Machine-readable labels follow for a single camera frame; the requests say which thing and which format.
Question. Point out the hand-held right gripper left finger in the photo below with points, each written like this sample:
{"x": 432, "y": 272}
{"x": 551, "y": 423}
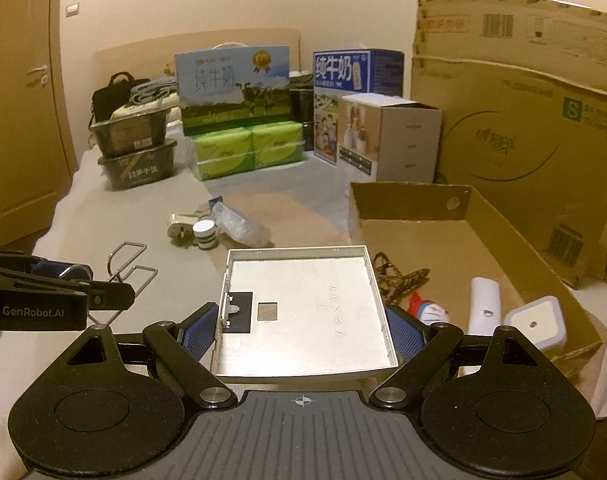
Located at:
{"x": 198, "y": 332}

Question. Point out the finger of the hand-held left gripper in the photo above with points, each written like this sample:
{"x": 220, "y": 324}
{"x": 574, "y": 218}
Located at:
{"x": 63, "y": 270}
{"x": 108, "y": 296}

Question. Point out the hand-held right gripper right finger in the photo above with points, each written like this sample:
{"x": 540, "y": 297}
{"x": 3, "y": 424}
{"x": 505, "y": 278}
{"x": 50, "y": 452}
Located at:
{"x": 404, "y": 332}

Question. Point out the red and white cat toy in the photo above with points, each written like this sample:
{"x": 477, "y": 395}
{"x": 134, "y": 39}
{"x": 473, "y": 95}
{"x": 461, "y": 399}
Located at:
{"x": 431, "y": 310}

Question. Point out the white handheld device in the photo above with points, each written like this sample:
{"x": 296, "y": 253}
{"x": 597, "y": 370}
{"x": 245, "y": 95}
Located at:
{"x": 485, "y": 300}

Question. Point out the white tray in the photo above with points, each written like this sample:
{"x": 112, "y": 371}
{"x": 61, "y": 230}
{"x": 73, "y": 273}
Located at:
{"x": 308, "y": 310}

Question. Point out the small white jar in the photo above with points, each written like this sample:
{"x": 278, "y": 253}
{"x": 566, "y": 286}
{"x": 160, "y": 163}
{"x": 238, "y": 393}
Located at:
{"x": 205, "y": 232}

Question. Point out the beige plug adapter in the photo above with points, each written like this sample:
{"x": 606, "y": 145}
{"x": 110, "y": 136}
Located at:
{"x": 181, "y": 225}

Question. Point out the clear plastic tissue packet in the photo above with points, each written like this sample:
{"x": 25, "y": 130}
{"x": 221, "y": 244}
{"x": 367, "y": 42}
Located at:
{"x": 241, "y": 225}

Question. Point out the square white night light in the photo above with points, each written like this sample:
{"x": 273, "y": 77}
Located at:
{"x": 533, "y": 322}

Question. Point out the wooden door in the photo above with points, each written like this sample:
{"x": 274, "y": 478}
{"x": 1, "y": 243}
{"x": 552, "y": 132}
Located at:
{"x": 18, "y": 135}

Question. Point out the black bag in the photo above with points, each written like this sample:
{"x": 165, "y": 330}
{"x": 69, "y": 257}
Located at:
{"x": 110, "y": 97}

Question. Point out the green tissue pack bundle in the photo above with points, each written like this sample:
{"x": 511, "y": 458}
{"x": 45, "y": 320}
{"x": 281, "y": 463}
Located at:
{"x": 243, "y": 152}

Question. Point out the white product box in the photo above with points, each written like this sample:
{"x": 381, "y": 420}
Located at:
{"x": 408, "y": 140}

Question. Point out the large brown cardboard box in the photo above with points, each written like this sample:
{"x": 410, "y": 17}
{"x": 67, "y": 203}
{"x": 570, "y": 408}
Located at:
{"x": 513, "y": 125}

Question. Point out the green cow milk carton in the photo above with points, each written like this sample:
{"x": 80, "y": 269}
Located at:
{"x": 228, "y": 90}

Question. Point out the blue milk carton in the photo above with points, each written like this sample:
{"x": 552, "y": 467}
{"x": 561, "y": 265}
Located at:
{"x": 333, "y": 80}

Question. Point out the wall light switch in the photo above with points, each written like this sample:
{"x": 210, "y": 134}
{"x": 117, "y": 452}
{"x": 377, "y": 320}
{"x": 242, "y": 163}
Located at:
{"x": 71, "y": 9}

